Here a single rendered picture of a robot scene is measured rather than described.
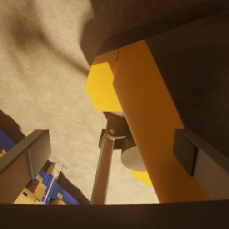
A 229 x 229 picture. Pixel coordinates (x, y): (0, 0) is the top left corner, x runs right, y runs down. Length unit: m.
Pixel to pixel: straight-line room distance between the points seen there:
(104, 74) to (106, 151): 0.27
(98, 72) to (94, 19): 0.38
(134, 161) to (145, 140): 0.50
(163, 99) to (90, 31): 0.69
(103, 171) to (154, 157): 0.39
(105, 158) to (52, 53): 0.64
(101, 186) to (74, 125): 0.76
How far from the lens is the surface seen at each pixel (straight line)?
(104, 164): 0.58
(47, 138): 0.17
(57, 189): 1.68
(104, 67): 0.54
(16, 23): 1.04
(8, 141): 1.36
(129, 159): 0.70
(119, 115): 0.73
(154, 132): 0.21
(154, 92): 0.28
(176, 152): 0.17
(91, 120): 1.16
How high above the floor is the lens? 0.85
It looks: 51 degrees down
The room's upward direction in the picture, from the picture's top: 171 degrees counter-clockwise
